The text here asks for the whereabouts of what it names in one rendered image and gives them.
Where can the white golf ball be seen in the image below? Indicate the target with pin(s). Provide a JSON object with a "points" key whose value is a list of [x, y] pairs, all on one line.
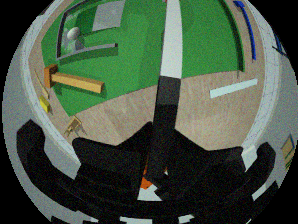
{"points": [[74, 33]]}

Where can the green flat mat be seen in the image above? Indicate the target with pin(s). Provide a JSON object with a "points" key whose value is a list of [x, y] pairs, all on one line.
{"points": [[208, 45]]}

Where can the blue golf putter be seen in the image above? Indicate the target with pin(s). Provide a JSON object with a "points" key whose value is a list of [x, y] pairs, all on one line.
{"points": [[240, 4]]}

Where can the wooden mallet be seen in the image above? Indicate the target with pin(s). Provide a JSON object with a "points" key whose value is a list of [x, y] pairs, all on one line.
{"points": [[51, 76]]}

